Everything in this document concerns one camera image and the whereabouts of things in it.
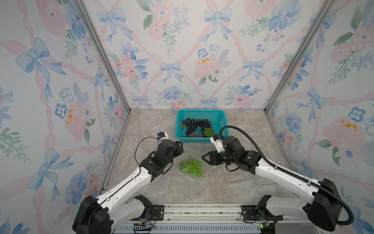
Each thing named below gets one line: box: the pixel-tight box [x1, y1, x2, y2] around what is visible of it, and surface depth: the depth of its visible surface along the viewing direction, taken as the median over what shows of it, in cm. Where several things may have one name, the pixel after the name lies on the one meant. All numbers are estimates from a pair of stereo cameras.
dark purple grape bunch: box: [182, 117, 212, 135], surface depth 106 cm
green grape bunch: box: [179, 156, 204, 179], surface depth 85 cm
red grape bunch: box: [186, 133, 205, 138], surface depth 102 cm
